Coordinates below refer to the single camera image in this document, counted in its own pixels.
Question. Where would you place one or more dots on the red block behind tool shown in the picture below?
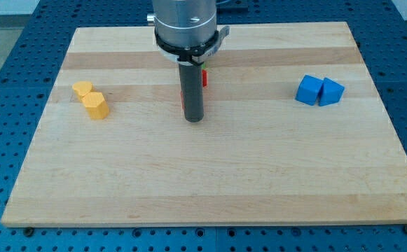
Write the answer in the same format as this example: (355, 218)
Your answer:
(204, 78)

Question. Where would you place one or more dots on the wooden board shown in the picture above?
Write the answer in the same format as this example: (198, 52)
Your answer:
(258, 157)

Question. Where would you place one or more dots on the yellow heart block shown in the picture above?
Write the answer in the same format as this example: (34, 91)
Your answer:
(82, 88)

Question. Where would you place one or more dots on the yellow hexagon block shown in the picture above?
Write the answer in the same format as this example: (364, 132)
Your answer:
(96, 105)

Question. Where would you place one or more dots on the blue cube block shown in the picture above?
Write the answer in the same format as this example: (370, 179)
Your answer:
(308, 90)

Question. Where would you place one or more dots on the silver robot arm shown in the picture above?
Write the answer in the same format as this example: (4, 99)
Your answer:
(184, 23)

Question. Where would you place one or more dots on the blue wedge block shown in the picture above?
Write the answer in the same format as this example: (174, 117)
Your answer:
(331, 92)

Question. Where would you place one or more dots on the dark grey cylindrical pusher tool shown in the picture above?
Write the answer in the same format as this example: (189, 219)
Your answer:
(194, 116)

